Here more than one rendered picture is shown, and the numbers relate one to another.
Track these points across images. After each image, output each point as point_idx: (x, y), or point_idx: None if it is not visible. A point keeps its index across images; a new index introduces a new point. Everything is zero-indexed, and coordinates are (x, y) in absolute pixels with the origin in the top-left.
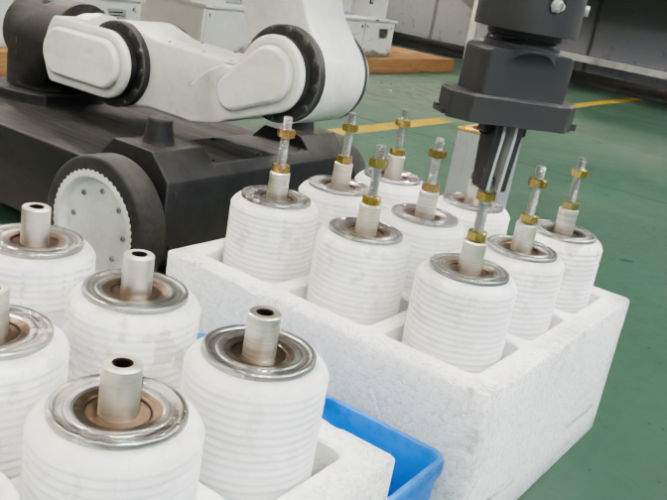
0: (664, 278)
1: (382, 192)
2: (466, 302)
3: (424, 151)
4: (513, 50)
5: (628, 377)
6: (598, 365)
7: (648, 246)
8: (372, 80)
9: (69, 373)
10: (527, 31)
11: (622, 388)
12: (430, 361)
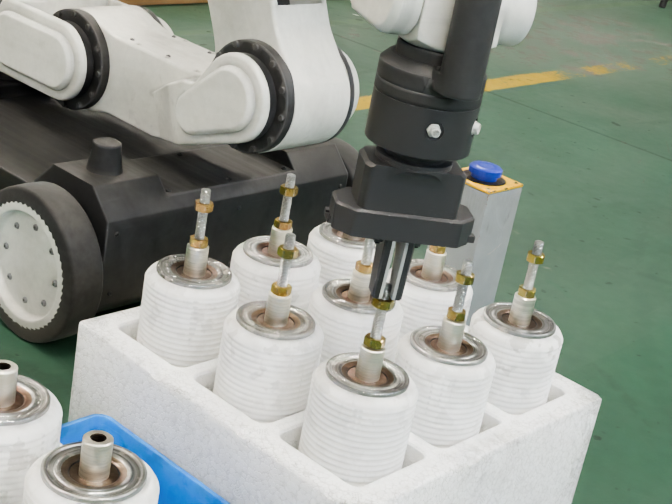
0: None
1: (333, 256)
2: (351, 412)
3: (507, 130)
4: (395, 167)
5: (641, 476)
6: (554, 471)
7: None
8: None
9: None
10: (404, 153)
11: (626, 490)
12: (313, 470)
